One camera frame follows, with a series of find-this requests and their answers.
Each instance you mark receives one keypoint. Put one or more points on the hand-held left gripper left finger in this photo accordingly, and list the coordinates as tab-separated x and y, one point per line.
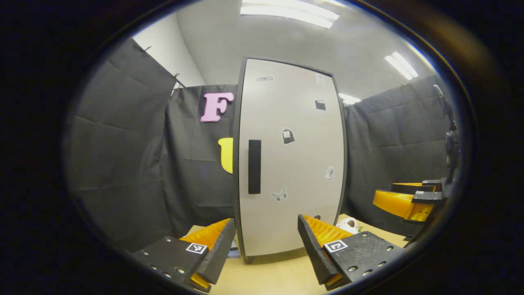
221	246

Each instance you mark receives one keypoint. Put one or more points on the grey cabinet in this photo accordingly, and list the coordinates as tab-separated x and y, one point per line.
235	172

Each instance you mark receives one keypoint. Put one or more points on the small paper booklets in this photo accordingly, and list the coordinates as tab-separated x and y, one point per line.
234	250

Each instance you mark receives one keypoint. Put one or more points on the ceiling light panel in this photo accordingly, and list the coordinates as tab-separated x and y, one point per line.
401	65
350	98
290	12

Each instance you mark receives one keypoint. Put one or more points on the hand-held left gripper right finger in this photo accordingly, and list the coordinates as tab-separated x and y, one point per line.
313	250

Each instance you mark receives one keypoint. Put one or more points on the black backdrop cloth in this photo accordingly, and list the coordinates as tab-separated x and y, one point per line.
123	155

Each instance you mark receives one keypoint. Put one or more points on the white pink plush toy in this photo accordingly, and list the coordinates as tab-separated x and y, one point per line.
348	225

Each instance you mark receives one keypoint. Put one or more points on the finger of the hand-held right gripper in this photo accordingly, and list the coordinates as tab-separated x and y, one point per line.
397	203
409	188

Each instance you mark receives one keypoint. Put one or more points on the dark metal stand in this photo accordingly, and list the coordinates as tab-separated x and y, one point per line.
452	143

